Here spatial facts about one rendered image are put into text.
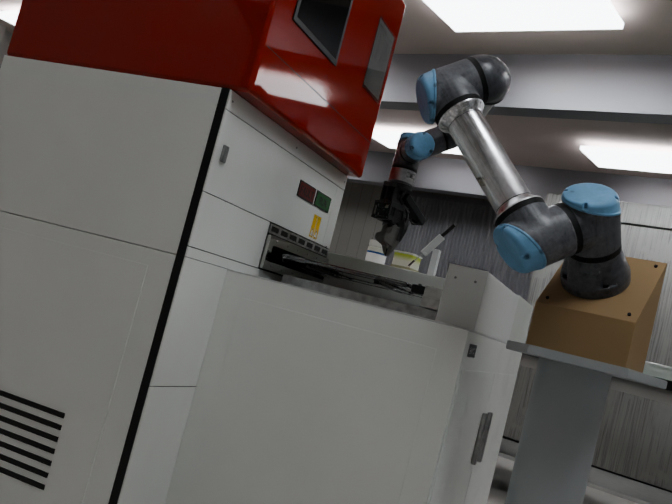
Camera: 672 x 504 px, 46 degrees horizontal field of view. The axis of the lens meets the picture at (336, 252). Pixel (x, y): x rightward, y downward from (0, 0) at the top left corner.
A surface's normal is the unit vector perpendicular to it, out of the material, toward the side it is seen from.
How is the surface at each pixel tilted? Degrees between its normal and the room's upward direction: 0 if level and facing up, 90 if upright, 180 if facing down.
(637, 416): 90
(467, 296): 90
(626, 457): 90
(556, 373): 90
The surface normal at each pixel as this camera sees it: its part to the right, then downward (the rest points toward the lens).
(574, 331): -0.55, -0.20
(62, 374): -0.34, -0.16
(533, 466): -0.72, -0.23
